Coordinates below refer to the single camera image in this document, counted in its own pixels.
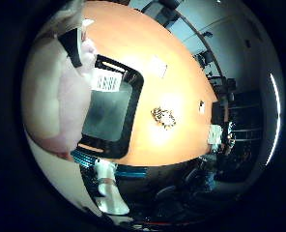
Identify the tiger plush toy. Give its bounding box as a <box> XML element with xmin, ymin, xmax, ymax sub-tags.
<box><xmin>150</xmin><ymin>106</ymin><xmax>177</xmax><ymax>130</ymax></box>

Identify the black mesh basket container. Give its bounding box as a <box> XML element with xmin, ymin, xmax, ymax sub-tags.
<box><xmin>77</xmin><ymin>54</ymin><xmax>145</xmax><ymax>160</ymax></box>

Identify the white paper sheet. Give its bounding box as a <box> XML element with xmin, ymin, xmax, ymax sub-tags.
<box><xmin>148</xmin><ymin>55</ymin><xmax>168</xmax><ymax>79</ymax></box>

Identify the white printed card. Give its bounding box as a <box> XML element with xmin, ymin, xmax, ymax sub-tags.
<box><xmin>207</xmin><ymin>124</ymin><xmax>223</xmax><ymax>146</ymax></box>

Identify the long ceiling light strip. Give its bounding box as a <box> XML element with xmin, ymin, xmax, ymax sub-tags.
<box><xmin>265</xmin><ymin>72</ymin><xmax>282</xmax><ymax>166</ymax></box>

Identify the blue aluminium rail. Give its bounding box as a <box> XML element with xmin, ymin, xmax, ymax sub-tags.
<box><xmin>70</xmin><ymin>149</ymin><xmax>149</xmax><ymax>180</ymax></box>

